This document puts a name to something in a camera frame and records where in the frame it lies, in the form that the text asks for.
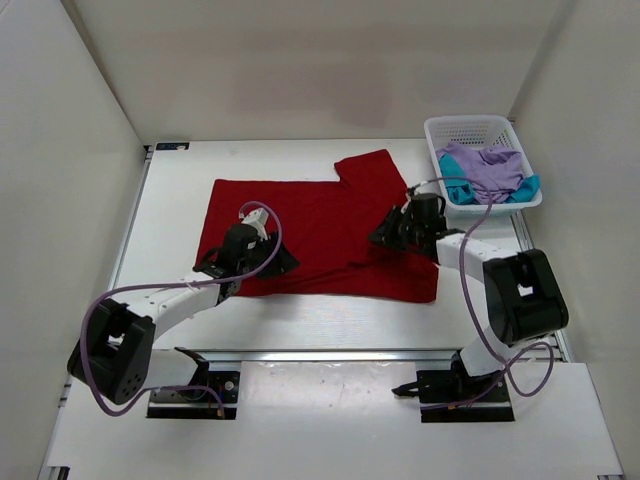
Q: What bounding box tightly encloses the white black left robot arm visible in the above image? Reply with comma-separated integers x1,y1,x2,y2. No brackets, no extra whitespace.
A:
67,222,299,408

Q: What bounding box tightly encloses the lilac t shirt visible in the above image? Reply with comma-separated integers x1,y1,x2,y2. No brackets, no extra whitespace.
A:
436,142,526,205

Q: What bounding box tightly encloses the red t shirt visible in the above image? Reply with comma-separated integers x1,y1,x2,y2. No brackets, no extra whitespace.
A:
196,150,439,304

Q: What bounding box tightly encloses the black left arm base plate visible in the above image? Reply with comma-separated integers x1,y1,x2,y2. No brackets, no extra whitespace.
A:
145,347,241,421

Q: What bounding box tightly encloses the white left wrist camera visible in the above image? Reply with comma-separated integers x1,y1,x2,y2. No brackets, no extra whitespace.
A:
240,208,269,240

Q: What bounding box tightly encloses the aluminium table frame rail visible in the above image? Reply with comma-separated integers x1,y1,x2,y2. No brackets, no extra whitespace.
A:
199,349,455,363

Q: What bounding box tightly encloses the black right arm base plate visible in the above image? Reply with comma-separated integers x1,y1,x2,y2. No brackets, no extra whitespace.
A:
391,352,515,424

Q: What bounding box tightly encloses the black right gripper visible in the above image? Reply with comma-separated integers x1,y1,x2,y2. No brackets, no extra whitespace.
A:
369,206,426,252

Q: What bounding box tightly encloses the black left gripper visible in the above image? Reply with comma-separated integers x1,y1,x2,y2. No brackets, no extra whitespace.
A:
238,230,300,279

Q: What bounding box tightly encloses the teal t shirt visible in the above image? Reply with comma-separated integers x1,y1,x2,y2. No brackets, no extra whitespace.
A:
439,154,540,205

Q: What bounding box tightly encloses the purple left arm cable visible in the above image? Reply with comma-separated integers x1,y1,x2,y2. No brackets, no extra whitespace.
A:
82,200,285,417

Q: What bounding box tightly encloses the small dark table label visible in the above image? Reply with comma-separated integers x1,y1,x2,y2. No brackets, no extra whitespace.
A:
154,142,190,151

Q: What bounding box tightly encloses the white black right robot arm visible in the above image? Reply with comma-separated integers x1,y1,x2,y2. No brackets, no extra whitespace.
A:
369,193,569,407

